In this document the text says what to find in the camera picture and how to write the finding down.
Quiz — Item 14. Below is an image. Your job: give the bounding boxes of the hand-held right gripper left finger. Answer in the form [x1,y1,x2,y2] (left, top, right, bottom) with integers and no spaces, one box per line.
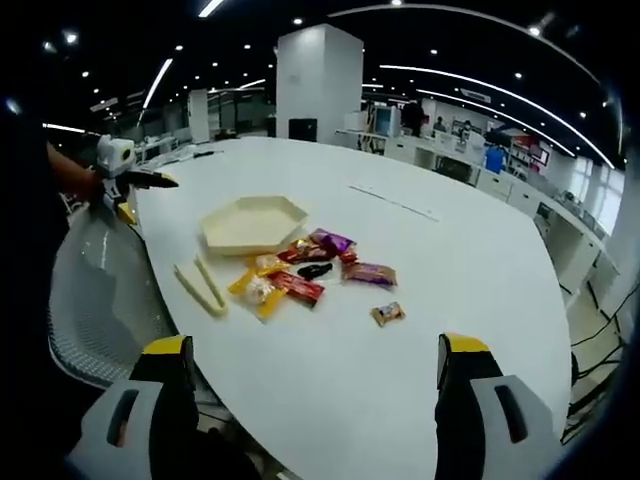
[66,334,197,480]

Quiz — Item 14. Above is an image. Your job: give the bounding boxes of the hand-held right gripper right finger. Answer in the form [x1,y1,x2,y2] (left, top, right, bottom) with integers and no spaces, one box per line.
[433,331,561,480]

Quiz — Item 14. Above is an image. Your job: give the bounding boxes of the beige hexagonal container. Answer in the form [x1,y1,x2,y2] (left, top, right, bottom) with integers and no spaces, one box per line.
[199,195,309,258]

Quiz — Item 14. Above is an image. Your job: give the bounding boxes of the cream food tongs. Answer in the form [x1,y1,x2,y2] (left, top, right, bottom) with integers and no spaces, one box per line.
[173,253,229,318]

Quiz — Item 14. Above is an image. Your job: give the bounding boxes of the small tan candy packet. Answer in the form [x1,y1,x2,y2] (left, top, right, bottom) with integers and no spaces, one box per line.
[370,301,407,329]

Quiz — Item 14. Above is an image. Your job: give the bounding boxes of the yellow snack packet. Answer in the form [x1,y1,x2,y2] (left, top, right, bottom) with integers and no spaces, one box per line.
[227,268,291,321]

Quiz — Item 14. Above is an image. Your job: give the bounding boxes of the red gold snack packet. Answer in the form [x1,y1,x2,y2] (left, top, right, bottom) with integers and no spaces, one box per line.
[277,238,332,265]

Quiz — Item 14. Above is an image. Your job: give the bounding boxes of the brown snack packet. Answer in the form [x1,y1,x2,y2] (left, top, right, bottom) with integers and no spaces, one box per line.
[342,261,398,288]

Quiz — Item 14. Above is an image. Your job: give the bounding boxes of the long red snack packet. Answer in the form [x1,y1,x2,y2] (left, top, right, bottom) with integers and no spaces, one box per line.
[268,272,326,308]

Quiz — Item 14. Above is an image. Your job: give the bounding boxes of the black snack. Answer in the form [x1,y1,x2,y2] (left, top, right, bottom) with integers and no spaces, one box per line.
[296,261,333,281]

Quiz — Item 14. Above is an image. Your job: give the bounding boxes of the purple snack packet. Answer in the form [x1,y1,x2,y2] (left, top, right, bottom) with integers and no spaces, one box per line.
[308,228,358,257]

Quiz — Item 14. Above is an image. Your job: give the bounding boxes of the grey mesh office chair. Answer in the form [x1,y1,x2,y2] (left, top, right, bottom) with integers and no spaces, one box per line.
[47,209,211,401]

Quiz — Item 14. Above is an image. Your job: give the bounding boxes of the black box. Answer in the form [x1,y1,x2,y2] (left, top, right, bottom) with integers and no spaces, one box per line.
[288,117,319,141]

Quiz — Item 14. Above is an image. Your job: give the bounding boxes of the white square pillar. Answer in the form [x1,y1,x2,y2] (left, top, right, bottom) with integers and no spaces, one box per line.
[276,22,365,147]

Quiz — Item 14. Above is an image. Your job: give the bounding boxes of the black floor cable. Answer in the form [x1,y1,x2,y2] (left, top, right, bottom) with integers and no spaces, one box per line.
[557,279,632,446]

